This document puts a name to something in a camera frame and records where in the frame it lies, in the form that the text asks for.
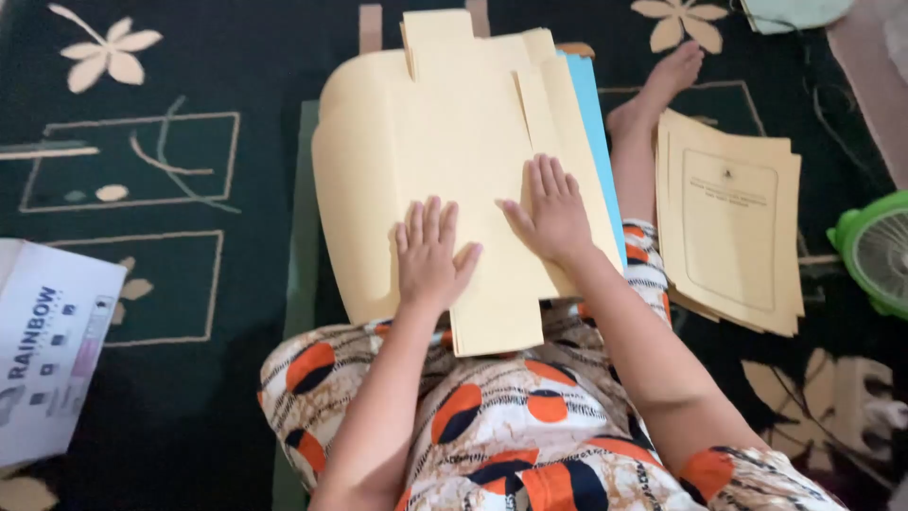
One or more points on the person's right hand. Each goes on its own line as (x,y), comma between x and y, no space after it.
(557,221)

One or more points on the person's left hand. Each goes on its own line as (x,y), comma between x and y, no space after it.
(428,270)

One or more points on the cream paper folder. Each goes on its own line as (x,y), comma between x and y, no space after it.
(468,120)

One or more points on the wide cream folder sheet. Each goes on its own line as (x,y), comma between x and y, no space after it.
(358,184)

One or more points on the blue paper folder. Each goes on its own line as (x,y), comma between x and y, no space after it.
(592,113)

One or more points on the person's bare leg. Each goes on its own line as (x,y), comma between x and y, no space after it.
(638,120)

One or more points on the dark green folder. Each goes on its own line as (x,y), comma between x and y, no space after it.
(303,227)

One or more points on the stack of printed cream folders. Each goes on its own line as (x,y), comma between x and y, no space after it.
(730,227)

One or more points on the orange patterned dress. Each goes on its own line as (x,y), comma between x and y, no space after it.
(511,426)

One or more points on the dark green flowered carpet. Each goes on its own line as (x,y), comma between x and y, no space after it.
(142,142)

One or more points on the light green cloth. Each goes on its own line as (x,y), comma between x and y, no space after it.
(794,13)

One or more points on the green plastic fan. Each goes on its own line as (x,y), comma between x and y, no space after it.
(876,255)

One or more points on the white power strip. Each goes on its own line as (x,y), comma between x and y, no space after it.
(862,404)

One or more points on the white cardboard box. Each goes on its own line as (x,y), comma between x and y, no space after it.
(42,348)

